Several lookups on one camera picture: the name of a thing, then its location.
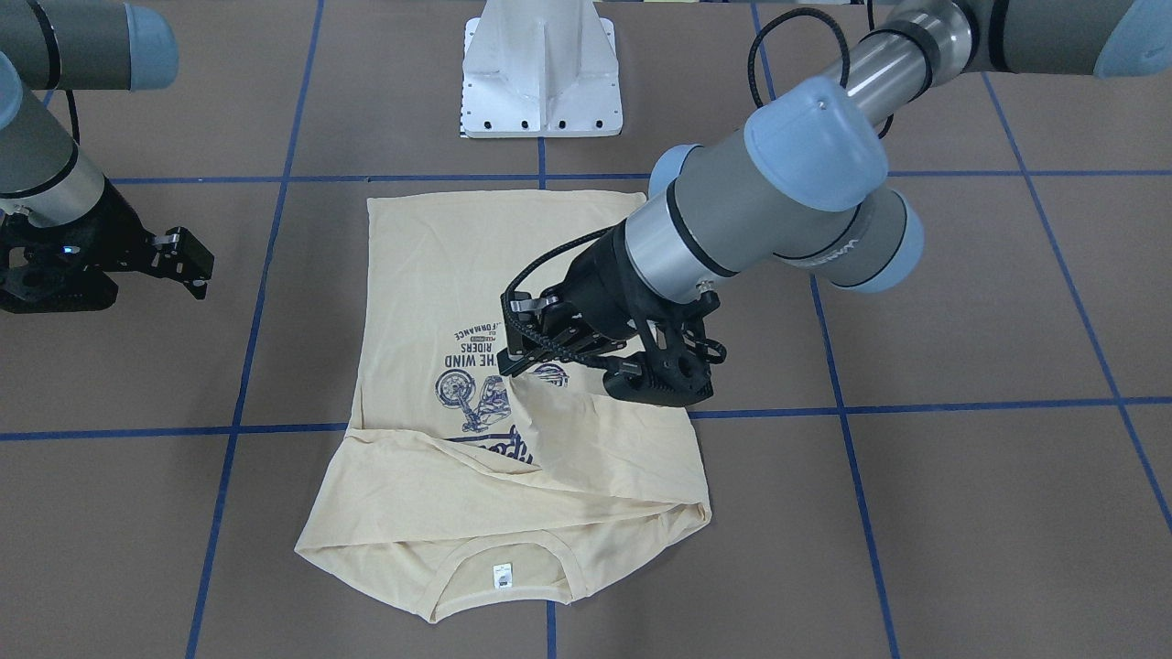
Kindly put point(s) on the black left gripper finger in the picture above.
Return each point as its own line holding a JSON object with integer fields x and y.
{"x": 519, "y": 357}
{"x": 522, "y": 316}

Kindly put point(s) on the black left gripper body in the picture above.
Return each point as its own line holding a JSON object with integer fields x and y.
{"x": 604, "y": 275}

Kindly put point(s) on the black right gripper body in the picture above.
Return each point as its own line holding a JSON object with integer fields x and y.
{"x": 103, "y": 240}

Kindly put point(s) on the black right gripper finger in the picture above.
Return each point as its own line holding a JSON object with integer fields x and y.
{"x": 182, "y": 257}

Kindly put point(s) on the cream long-sleeve printed shirt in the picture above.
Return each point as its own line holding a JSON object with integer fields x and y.
{"x": 454, "y": 488}

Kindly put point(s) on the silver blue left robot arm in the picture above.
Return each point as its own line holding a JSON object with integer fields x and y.
{"x": 802, "y": 181}

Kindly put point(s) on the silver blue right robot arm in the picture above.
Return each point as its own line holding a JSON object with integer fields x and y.
{"x": 51, "y": 50}

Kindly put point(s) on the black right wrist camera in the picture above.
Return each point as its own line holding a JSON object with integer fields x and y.
{"x": 33, "y": 289}

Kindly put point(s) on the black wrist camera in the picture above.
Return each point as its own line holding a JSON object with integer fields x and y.
{"x": 33, "y": 289}
{"x": 676, "y": 374}

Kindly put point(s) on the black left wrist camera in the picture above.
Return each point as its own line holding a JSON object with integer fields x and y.
{"x": 676, "y": 374}

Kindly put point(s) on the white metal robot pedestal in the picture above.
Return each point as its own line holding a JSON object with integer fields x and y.
{"x": 540, "y": 69}

